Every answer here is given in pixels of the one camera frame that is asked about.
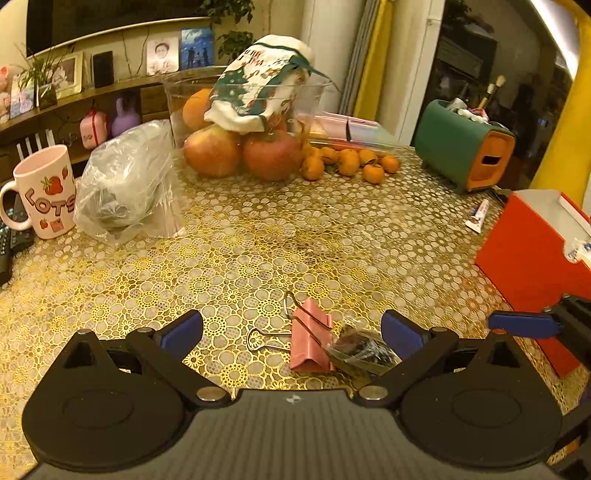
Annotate gold floral patterned desktop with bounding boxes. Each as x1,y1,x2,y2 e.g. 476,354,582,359
0,138,591,467

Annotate pink pig plush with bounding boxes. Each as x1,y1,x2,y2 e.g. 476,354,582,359
0,65,12,119

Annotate black speaker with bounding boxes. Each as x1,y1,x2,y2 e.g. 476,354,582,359
91,50,115,89

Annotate pink binder clip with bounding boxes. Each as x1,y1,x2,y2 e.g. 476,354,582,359
247,291,334,374

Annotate blue picture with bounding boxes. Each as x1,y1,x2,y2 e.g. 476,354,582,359
180,28,216,70

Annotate pink strawberry mug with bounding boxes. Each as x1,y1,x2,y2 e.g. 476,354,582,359
0,144,77,241

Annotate purple kettle shaped ornament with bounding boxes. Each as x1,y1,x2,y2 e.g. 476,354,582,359
111,96,142,138

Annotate orange fruit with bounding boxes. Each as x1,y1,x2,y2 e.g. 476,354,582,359
182,88,216,131

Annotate framed photo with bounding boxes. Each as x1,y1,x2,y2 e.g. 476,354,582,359
48,52,85,99

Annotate red apple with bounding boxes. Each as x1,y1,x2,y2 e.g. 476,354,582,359
243,130,304,182
184,126,245,178

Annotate clear plastic bag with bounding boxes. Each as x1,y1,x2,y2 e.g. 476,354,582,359
73,119,186,245

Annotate wooden television cabinet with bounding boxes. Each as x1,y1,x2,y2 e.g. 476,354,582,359
0,69,185,185

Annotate small plant in vase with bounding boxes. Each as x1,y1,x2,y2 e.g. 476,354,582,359
16,44,75,112

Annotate makeup brush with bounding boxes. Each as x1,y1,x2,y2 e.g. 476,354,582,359
477,75,507,110

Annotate green orange storage box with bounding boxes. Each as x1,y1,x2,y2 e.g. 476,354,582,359
414,99,516,195

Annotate portrait photo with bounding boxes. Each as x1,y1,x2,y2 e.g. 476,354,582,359
146,36,181,75

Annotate wall television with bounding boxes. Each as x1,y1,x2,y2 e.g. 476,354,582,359
25,0,211,59

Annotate yellow curtain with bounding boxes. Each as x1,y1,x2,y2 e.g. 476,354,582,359
353,0,407,125

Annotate grey curtain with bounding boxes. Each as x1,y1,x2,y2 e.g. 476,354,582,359
344,0,382,116

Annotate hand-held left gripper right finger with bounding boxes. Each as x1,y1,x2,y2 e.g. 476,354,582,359
353,308,527,409

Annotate white router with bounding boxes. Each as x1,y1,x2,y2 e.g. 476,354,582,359
16,129,59,160

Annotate small white tube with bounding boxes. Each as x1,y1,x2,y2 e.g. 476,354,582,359
464,199,498,234

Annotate printed cloth bag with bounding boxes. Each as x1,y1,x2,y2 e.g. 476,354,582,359
204,34,342,136

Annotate glass bowl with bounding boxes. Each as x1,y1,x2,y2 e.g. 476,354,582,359
161,67,334,182

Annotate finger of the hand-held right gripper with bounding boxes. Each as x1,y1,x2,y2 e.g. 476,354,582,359
488,295,591,367

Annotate small picture card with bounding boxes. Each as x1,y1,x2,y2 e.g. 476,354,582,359
9,74,36,119

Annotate black remote control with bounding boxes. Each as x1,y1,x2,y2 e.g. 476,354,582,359
9,194,36,253

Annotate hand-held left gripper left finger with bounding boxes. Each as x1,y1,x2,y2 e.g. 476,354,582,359
60,308,230,410

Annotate clear packet dark contents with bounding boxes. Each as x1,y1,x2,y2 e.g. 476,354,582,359
323,320,402,377

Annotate pile of small tangerines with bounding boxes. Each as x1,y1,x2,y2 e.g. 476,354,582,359
300,143,400,185

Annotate tall potted tree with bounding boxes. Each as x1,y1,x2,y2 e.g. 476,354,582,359
201,0,257,62

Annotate red cardboard box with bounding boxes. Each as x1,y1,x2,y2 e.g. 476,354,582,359
475,188,591,378

